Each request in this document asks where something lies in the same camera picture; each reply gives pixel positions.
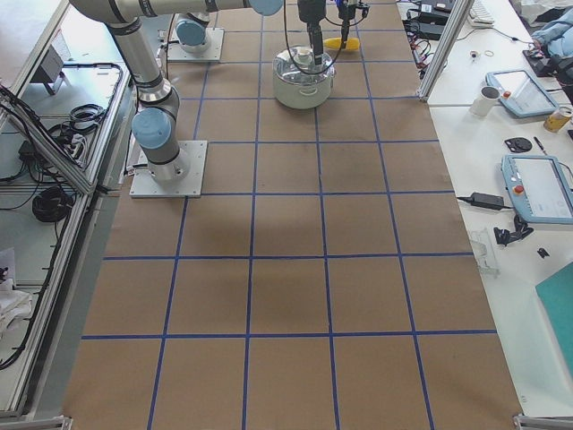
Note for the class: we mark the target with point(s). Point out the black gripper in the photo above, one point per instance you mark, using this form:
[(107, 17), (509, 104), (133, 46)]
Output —
[(345, 13), (310, 11)]

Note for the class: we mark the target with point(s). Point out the yellow corn cob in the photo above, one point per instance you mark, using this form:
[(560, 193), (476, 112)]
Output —
[(339, 43)]

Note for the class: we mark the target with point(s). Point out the glass pot lid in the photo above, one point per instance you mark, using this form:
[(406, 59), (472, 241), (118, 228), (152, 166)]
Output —
[(296, 66)]

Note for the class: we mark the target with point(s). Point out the white electric cooking pot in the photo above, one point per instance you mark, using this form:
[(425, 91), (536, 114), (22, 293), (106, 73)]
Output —
[(302, 97)]

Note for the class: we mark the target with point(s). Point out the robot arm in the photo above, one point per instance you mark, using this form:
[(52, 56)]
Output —
[(154, 127), (192, 27)]

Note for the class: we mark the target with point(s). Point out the white mug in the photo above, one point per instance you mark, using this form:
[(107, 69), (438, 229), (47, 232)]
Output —
[(486, 99)]

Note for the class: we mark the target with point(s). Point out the blue teach pendant far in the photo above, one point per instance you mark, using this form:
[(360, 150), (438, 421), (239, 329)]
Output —
[(521, 93)]

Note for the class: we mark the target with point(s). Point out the blue teach pendant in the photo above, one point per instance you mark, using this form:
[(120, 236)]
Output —
[(521, 93), (538, 188)]

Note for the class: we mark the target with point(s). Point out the black round object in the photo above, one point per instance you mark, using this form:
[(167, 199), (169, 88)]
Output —
[(518, 144)]

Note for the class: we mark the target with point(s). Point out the black power adapter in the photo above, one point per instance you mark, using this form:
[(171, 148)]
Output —
[(487, 201)]

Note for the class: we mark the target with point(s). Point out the yellow drink can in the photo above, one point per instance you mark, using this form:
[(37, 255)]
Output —
[(557, 119)]

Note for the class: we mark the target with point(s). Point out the blue teach pendant near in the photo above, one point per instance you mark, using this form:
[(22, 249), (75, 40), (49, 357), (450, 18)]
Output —
[(538, 188)]

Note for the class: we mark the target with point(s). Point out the teal sheet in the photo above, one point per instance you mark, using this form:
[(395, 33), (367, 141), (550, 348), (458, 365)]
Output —
[(555, 294)]

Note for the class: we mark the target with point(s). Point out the aluminium frame post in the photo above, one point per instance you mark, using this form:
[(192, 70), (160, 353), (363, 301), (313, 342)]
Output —
[(448, 38)]

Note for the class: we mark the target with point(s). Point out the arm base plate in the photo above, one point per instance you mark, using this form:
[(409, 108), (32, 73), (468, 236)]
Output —
[(181, 177), (208, 52)]

